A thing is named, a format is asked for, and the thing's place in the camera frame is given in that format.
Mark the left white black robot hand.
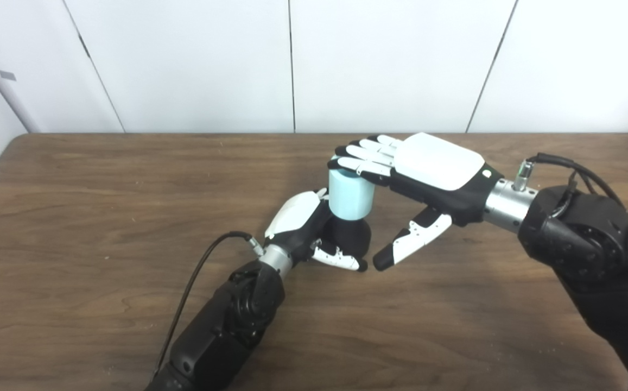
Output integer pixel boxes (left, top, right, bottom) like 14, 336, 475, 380
264, 188, 369, 272

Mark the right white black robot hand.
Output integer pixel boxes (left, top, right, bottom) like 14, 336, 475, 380
328, 132, 504, 272

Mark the light-blue cylindrical hose piece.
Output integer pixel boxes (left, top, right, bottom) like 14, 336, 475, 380
328, 156, 375, 221

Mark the black funnel-shaped nozzle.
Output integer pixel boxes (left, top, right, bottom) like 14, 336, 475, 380
322, 215, 372, 261

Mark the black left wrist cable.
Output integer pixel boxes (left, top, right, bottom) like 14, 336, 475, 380
154, 231, 265, 381

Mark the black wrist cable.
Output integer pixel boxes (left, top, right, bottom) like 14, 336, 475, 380
154, 231, 265, 381
513, 153, 626, 210

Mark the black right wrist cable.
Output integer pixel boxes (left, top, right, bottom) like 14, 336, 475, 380
513, 153, 626, 210

